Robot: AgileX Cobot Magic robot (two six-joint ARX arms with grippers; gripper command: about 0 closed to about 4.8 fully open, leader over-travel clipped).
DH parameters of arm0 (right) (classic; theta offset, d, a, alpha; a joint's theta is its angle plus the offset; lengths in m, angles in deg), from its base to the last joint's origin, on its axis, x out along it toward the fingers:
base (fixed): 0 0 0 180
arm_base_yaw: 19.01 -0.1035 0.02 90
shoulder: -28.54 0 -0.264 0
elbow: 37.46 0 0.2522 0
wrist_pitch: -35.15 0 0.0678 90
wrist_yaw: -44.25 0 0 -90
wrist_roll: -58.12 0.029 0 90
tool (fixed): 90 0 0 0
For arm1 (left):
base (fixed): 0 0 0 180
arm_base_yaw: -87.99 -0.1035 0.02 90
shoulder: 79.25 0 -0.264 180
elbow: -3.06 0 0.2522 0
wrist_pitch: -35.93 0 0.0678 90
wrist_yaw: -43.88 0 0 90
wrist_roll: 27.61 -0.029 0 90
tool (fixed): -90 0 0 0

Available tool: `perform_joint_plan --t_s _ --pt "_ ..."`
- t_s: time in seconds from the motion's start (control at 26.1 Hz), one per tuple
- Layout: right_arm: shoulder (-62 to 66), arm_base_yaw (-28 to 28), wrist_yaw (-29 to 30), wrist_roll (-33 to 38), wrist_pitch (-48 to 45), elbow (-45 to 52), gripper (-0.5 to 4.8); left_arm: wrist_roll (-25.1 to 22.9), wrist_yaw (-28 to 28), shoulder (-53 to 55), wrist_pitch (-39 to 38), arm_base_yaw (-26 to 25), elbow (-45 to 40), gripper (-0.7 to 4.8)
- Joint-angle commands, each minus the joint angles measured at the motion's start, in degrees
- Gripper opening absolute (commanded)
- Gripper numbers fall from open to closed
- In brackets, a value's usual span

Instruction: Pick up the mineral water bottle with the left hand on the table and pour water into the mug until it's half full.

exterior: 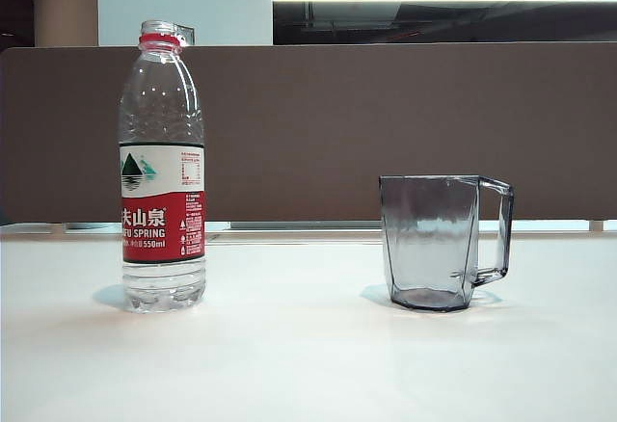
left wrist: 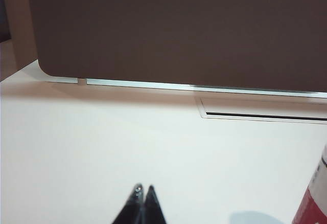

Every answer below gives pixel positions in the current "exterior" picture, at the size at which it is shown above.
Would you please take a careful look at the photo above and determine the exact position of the clear red-label water bottle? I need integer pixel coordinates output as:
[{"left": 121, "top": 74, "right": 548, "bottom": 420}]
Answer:
[{"left": 118, "top": 19, "right": 208, "bottom": 315}]

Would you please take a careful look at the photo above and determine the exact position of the brown desk partition panel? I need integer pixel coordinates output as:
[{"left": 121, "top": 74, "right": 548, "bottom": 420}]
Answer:
[{"left": 0, "top": 44, "right": 617, "bottom": 224}]

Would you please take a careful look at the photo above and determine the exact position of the beige round column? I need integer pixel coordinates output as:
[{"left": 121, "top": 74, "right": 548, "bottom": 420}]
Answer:
[{"left": 33, "top": 0, "right": 100, "bottom": 48}]

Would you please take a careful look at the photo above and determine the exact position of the aluminium partition base rail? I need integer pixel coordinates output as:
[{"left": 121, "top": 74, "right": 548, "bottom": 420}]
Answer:
[{"left": 62, "top": 219, "right": 606, "bottom": 233}]

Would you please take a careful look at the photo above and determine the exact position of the grey transparent handled cup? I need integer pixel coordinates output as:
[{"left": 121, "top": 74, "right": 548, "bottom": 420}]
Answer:
[{"left": 378, "top": 173, "right": 516, "bottom": 314}]

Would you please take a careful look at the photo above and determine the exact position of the small white wall sign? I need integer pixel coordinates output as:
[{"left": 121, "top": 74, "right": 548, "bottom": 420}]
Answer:
[{"left": 174, "top": 23, "right": 196, "bottom": 48}]

